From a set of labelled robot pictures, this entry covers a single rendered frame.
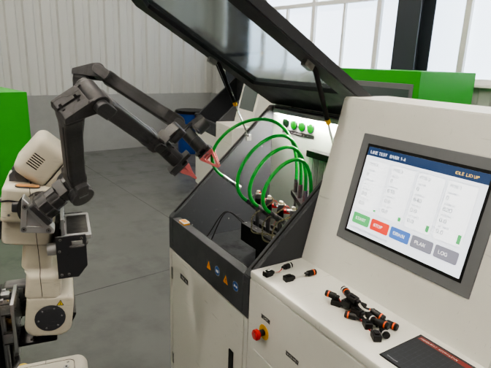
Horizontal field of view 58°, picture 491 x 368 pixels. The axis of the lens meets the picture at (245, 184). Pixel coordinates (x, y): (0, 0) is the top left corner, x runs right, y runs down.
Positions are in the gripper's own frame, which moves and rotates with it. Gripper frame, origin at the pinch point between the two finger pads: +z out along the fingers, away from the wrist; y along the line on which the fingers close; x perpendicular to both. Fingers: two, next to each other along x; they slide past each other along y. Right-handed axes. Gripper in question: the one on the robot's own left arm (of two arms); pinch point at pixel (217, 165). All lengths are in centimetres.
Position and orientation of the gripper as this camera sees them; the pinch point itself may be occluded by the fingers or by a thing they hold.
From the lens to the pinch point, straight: 188.7
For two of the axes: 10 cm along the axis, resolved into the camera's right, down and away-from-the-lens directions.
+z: 6.9, 7.2, -0.6
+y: 1.3, -0.4, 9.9
